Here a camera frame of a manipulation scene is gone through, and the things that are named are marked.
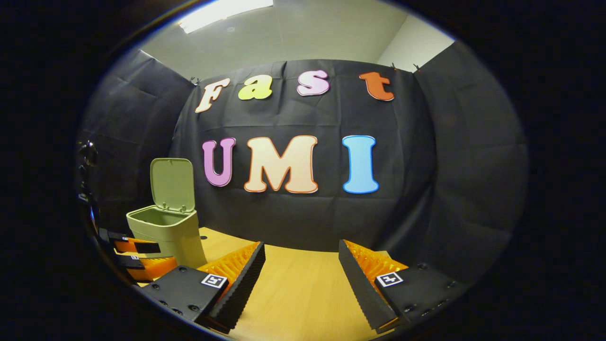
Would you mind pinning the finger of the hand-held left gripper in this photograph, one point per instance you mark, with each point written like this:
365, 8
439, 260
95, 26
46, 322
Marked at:
149, 247
132, 263

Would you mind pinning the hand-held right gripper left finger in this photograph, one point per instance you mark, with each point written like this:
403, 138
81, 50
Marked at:
241, 289

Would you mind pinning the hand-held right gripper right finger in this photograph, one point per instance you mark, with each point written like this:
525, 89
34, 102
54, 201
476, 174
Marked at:
362, 289

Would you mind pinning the green desktop garbage bin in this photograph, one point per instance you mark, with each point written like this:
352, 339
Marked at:
180, 237

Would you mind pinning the wooden desktop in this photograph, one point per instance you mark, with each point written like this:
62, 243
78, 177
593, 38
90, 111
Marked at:
303, 293

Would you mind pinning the black backdrop cloth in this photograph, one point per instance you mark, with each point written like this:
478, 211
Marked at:
293, 213

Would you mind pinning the rectangular ceiling light panel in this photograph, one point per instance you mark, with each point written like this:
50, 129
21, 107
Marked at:
222, 12

